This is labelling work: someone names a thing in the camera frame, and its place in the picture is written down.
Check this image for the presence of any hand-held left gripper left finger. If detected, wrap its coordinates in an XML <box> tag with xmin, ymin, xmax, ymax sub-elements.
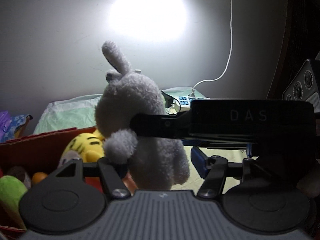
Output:
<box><xmin>53</xmin><ymin>156</ymin><xmax>132</xmax><ymax>199</ymax></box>

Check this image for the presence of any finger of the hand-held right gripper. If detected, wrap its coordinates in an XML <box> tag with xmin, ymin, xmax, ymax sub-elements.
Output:
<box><xmin>130</xmin><ymin>111</ymin><xmax>192</xmax><ymax>140</ymax></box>

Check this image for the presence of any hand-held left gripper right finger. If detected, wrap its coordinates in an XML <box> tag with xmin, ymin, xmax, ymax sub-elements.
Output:
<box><xmin>191</xmin><ymin>147</ymin><xmax>275</xmax><ymax>200</ymax></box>

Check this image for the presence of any yellow tiger plush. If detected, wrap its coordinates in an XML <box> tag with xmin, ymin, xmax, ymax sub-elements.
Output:
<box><xmin>59</xmin><ymin>129</ymin><xmax>105</xmax><ymax>167</ymax></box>

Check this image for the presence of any white bunny plush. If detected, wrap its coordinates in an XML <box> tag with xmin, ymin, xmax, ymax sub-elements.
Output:
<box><xmin>94</xmin><ymin>40</ymin><xmax>191</xmax><ymax>191</ymax></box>

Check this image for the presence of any red cardboard box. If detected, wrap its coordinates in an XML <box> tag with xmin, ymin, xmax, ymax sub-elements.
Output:
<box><xmin>0</xmin><ymin>127</ymin><xmax>138</xmax><ymax>233</ymax></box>

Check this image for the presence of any green crocodile plush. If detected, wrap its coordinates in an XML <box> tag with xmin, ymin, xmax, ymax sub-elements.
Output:
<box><xmin>0</xmin><ymin>175</ymin><xmax>28</xmax><ymax>230</ymax></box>

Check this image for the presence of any person's right hand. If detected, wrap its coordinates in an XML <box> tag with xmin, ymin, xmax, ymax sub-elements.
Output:
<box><xmin>297</xmin><ymin>165</ymin><xmax>320</xmax><ymax>198</ymax></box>

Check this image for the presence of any white power strip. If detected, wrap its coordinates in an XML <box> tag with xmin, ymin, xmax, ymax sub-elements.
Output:
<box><xmin>172</xmin><ymin>95</ymin><xmax>211</xmax><ymax>113</ymax></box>

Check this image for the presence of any large orange ball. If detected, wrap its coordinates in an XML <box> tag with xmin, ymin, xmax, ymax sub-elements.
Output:
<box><xmin>32</xmin><ymin>172</ymin><xmax>48</xmax><ymax>186</ymax></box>

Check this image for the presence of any light green bed sheet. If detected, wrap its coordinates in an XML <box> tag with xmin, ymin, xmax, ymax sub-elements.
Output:
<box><xmin>34</xmin><ymin>87</ymin><xmax>248</xmax><ymax>180</ymax></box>

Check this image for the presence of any blue patterned cloth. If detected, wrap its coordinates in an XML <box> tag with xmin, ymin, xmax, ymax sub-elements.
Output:
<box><xmin>5</xmin><ymin>114</ymin><xmax>33</xmax><ymax>138</ymax></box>

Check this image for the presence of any purple packet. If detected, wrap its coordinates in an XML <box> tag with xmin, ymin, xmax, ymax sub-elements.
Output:
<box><xmin>0</xmin><ymin>111</ymin><xmax>12</xmax><ymax>143</ymax></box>

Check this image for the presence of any black cable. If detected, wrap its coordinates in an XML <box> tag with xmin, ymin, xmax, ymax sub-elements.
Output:
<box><xmin>161</xmin><ymin>91</ymin><xmax>176</xmax><ymax>115</ymax></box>

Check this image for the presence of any white cable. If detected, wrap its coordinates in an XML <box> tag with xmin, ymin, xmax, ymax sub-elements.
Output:
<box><xmin>191</xmin><ymin>0</ymin><xmax>235</xmax><ymax>98</ymax></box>

